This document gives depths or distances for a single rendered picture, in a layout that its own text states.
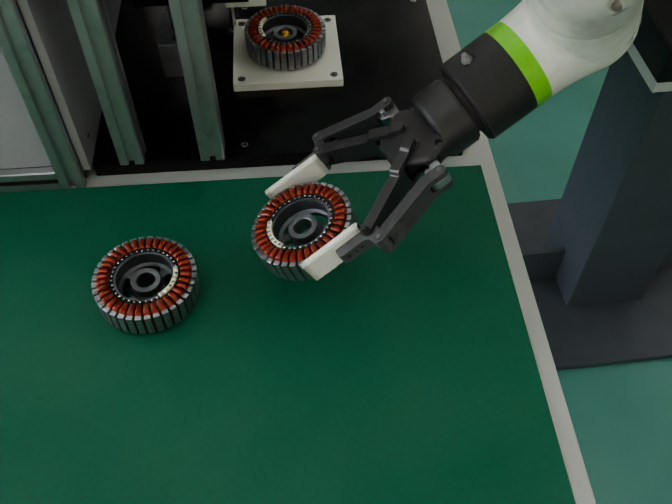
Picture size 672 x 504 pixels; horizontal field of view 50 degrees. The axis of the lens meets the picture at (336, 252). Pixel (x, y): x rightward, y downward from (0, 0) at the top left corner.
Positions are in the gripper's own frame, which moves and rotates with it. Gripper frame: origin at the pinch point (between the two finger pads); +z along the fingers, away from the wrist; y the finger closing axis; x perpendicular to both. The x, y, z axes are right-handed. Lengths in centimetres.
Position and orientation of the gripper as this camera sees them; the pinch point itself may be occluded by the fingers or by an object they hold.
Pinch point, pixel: (303, 224)
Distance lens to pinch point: 77.0
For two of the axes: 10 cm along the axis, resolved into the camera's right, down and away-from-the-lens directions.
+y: -3.6, -6.6, 6.6
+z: -8.0, 5.8, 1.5
